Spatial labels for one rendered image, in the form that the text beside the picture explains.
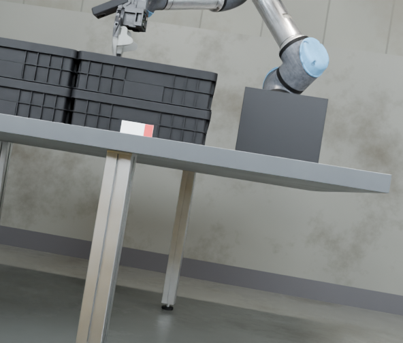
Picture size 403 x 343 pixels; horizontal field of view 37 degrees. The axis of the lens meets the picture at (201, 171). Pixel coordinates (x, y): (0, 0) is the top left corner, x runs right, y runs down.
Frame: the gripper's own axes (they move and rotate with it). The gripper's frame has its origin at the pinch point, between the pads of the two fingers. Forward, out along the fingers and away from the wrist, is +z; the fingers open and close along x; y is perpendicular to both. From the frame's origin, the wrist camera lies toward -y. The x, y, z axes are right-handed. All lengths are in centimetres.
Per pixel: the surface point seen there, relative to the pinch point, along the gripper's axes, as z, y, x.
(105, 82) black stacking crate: 10.0, 1.3, -9.8
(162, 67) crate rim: 3.6, 16.5, -9.3
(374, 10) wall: -92, 103, 210
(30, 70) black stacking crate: 10.3, -20.0, -12.2
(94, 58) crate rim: 4.1, -2.4, -11.4
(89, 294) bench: 63, 14, -39
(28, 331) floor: 96, -24, 32
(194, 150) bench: 27, 33, -44
